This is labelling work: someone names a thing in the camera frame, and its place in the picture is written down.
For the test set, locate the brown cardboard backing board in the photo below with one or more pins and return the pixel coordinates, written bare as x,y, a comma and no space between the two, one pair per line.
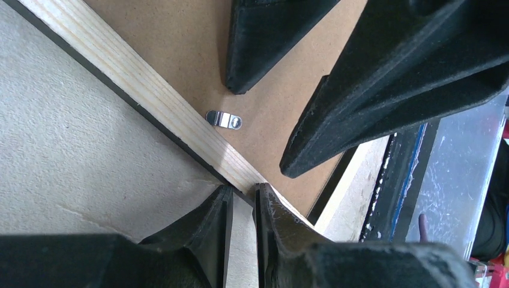
186,43

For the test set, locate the wooden picture frame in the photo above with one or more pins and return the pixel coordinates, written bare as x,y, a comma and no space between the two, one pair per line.
343,204

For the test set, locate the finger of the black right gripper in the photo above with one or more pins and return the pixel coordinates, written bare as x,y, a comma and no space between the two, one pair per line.
262,32
404,64

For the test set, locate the person in colourful clothes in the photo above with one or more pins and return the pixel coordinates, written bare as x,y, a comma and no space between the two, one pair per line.
491,239

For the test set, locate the metal frame retaining clip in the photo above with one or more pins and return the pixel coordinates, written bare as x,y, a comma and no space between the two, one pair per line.
223,119

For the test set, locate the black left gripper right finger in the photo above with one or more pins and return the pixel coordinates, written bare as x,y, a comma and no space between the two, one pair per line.
292,254

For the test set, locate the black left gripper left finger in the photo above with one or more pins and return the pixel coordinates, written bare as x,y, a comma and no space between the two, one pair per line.
191,252

